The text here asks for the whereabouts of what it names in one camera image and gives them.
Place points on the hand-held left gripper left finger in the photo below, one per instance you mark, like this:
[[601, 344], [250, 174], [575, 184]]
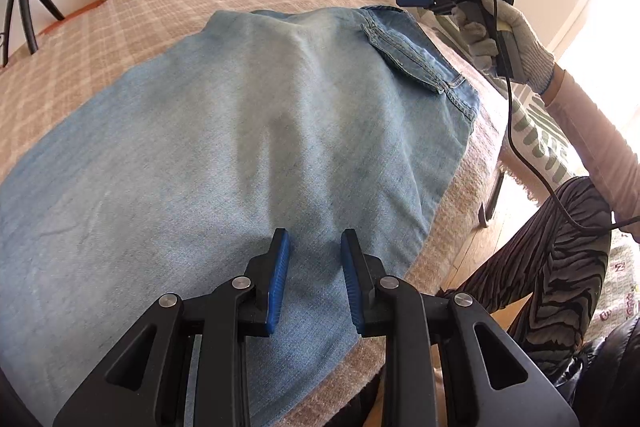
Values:
[[277, 277]]

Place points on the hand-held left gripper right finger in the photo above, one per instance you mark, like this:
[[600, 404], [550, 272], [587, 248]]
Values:
[[352, 282]]

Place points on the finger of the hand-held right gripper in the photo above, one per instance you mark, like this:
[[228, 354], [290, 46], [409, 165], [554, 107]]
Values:
[[415, 1]]

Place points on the light blue denim pants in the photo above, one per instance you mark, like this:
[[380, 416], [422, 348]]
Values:
[[225, 132]]

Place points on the person's right forearm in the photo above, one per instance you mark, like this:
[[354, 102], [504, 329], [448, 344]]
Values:
[[595, 132]]

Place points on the person's right hand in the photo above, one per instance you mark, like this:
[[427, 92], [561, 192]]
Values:
[[530, 47]]

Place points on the dark metal bar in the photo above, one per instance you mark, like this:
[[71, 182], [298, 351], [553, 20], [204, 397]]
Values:
[[492, 192]]

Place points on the person's leg in zebra trousers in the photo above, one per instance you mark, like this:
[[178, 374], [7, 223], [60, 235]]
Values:
[[550, 267]]

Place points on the printed white mat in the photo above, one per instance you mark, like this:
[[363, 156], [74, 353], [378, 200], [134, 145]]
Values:
[[622, 287]]

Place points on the black leather seat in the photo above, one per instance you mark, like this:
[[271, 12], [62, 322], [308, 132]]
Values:
[[615, 367]]

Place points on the pink checked blanket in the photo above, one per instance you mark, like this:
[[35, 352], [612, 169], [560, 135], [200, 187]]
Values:
[[125, 22]]

